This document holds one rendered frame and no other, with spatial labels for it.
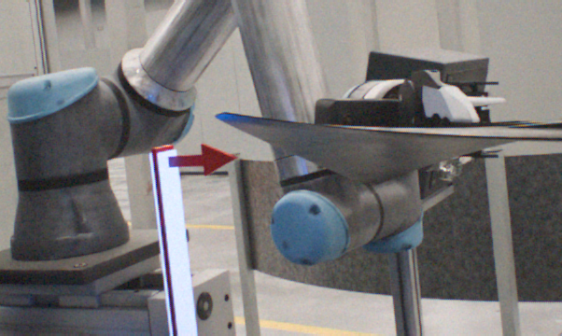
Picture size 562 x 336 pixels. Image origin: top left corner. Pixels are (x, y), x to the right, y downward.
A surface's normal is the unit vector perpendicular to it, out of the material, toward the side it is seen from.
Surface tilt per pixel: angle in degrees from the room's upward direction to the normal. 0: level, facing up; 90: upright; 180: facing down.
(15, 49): 90
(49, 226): 72
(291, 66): 83
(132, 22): 90
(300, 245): 89
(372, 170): 156
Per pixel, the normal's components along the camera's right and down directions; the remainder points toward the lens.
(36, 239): -0.29, -0.22
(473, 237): -0.43, 0.09
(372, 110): 0.63, 0.07
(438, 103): -0.98, 0.01
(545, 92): -0.62, 0.11
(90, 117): 0.80, -0.06
